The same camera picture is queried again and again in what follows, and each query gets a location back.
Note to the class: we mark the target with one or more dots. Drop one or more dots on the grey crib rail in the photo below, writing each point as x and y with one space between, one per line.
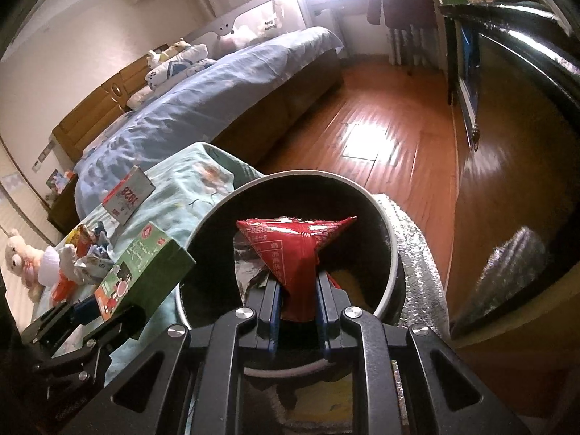
213 25

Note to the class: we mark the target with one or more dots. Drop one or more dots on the grey box with red label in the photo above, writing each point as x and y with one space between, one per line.
129 195

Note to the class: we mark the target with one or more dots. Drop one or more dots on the wall radiator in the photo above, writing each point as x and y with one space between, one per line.
412 45

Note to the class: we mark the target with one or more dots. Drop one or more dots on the silver foil mat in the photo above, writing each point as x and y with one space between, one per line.
421 263

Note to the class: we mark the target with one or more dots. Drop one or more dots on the black round trash bin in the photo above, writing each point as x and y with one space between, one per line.
213 244

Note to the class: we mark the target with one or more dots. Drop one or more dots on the cream plush toy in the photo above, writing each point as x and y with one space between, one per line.
170 50

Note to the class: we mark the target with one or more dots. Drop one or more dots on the bed with blue duvet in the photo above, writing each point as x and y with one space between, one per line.
217 95

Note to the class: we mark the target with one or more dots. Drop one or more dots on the dark wooden nightstand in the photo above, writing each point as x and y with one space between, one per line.
63 208

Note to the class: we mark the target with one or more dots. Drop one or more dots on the white pillow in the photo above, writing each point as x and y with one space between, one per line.
138 97

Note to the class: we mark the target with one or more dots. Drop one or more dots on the teal floral blanket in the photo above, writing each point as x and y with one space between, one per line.
190 181

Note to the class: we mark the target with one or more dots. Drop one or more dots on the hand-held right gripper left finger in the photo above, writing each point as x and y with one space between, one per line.
274 321

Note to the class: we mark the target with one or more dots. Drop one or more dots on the blue patterned pillow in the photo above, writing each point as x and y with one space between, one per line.
181 61

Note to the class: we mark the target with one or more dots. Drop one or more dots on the wooden headboard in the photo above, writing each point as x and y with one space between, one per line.
90 113

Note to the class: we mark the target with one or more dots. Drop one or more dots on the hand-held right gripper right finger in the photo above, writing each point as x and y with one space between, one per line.
322 321

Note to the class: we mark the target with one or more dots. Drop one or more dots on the red snack packet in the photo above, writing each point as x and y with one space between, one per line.
290 244

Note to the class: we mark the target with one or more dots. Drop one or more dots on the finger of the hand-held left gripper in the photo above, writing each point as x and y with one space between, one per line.
84 310
122 326

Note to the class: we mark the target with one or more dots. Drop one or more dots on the wall socket panel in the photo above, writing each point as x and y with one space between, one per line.
43 156

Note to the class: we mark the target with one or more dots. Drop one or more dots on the cream teddy bear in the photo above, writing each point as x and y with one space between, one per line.
20 258

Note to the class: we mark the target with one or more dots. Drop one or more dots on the pile of wrappers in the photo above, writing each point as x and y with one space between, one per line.
88 258

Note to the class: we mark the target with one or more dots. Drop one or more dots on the green carton box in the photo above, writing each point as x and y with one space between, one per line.
149 258

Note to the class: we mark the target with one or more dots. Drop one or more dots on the black glossy cabinet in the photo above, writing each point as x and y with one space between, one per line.
521 154

